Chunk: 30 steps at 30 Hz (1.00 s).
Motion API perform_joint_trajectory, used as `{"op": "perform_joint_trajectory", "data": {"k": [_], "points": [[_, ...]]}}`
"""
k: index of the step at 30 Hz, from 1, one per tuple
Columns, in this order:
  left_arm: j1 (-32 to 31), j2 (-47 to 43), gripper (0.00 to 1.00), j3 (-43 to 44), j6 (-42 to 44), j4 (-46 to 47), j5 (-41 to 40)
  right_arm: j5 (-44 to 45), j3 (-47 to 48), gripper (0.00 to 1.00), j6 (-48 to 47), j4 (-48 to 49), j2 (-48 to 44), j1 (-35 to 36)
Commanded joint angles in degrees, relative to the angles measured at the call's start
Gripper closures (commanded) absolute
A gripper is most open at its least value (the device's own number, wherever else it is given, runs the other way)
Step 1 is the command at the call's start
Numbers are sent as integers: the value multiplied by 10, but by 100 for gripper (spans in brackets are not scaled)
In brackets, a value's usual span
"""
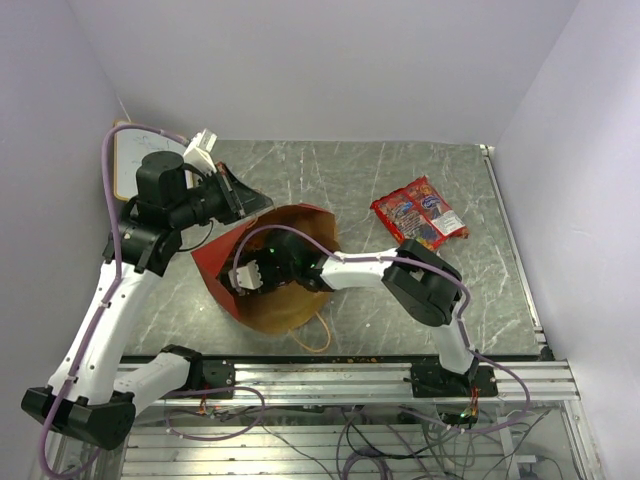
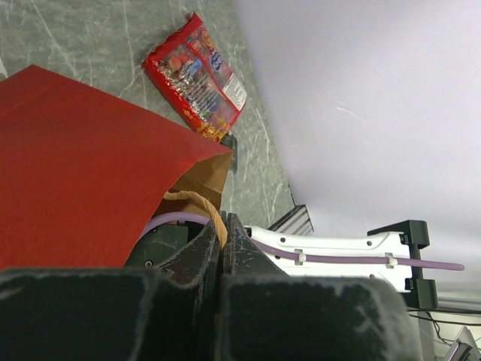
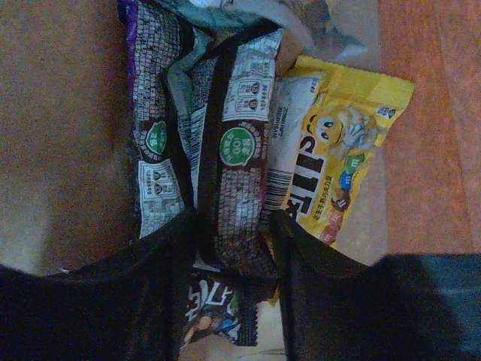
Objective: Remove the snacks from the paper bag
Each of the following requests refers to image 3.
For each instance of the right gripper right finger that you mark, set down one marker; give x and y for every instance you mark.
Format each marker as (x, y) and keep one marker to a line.
(404, 307)

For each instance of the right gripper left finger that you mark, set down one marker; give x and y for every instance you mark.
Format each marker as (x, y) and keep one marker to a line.
(128, 306)

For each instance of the brown chocolate bar wrapper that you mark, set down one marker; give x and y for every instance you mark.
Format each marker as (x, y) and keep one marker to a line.
(233, 87)

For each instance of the red paper bag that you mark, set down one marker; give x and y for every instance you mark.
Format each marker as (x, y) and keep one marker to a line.
(63, 76)

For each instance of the yellow candy packet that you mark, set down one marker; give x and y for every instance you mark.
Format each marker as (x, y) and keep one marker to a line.
(327, 122)

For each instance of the dark candy packet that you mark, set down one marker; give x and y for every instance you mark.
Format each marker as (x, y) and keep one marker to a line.
(217, 306)

